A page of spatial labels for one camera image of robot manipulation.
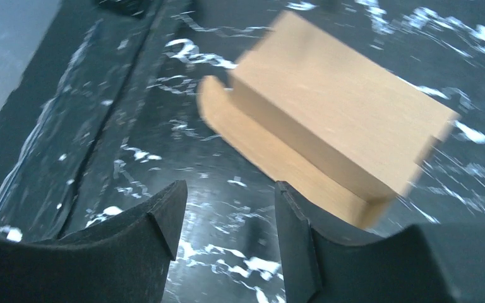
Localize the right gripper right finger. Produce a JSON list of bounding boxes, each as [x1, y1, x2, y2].
[[274, 181, 457, 303]]

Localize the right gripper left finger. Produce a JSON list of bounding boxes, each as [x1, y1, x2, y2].
[[0, 181, 188, 302]]

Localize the brown cardboard box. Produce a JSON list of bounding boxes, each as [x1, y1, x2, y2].
[[197, 11, 459, 229]]

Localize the black table edge rail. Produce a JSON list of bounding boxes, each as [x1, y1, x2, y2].
[[0, 1, 189, 242]]

